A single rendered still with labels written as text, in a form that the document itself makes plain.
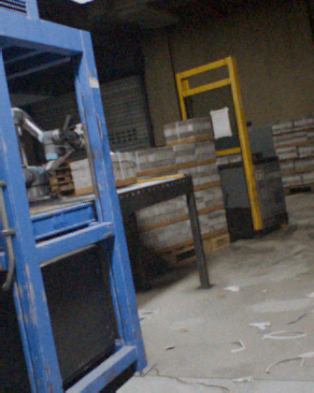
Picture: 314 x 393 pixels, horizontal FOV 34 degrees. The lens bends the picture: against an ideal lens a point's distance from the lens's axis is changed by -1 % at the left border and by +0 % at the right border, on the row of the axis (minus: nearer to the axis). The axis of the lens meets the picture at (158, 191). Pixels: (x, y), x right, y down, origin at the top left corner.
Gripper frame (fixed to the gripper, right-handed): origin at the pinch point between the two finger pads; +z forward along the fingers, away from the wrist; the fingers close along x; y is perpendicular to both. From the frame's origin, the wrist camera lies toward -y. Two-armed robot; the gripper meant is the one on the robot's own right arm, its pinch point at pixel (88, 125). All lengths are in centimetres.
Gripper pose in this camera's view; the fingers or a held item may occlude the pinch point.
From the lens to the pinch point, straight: 338.7
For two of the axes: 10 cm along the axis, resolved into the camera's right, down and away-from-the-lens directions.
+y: 1.2, 9.9, -0.8
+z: 9.4, -1.4, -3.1
